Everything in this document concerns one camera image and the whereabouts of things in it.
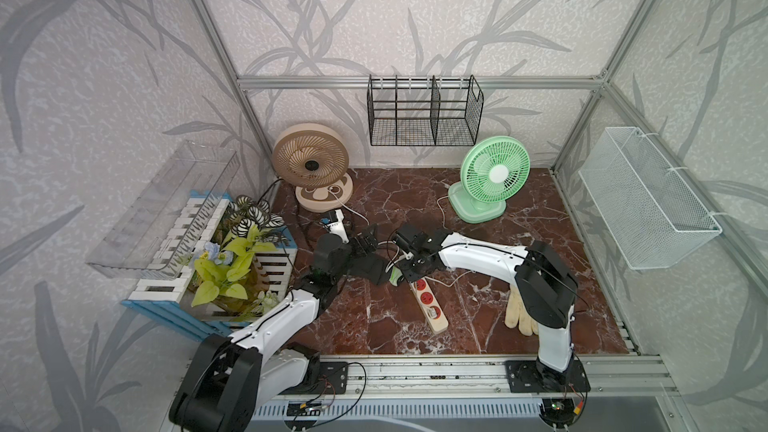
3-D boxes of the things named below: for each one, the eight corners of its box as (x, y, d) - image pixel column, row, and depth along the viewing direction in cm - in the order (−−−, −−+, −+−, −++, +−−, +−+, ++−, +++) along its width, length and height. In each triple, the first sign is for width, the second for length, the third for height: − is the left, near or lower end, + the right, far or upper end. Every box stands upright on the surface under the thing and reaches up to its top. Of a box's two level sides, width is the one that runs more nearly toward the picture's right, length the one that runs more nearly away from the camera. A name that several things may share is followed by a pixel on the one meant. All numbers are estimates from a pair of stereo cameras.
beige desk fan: (299, 211, 110) (269, 145, 85) (305, 190, 117) (278, 123, 92) (351, 211, 110) (336, 145, 85) (354, 190, 117) (341, 123, 92)
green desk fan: (456, 227, 105) (473, 165, 81) (449, 203, 112) (462, 139, 88) (511, 221, 107) (543, 158, 83) (500, 198, 114) (527, 133, 90)
